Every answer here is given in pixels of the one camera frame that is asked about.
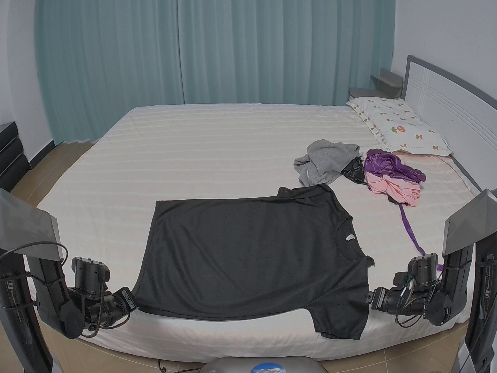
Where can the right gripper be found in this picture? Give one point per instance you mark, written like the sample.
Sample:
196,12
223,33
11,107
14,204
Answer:
390,300

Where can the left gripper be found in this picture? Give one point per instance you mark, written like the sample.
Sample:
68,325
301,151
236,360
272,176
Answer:
116,307

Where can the black T-shirt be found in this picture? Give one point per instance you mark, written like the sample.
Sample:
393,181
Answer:
248,258

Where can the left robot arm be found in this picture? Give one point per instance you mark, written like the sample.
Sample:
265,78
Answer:
27,223

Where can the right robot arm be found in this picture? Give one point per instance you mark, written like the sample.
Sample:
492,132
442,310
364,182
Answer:
466,223

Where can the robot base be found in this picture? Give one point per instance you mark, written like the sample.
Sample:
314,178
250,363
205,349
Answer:
260,365

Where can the bed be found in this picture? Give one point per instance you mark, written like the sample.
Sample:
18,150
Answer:
233,150

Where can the pink garment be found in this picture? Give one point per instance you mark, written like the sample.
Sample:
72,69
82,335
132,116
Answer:
392,190

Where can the black patterned garment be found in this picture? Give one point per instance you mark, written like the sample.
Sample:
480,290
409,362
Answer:
353,171

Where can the purple garment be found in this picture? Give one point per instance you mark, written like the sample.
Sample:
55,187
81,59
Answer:
388,165

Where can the grey garment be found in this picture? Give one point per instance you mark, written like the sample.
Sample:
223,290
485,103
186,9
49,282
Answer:
326,159

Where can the white printed pillow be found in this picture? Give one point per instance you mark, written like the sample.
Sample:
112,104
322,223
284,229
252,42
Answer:
400,124

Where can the black chest of drawers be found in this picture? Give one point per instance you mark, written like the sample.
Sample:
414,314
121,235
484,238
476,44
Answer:
11,154

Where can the grey bedside table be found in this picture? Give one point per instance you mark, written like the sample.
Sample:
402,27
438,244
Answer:
388,79

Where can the blue-green curtain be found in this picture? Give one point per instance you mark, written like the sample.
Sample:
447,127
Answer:
287,37
108,53

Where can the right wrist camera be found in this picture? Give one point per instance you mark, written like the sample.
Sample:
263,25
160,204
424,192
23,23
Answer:
400,280

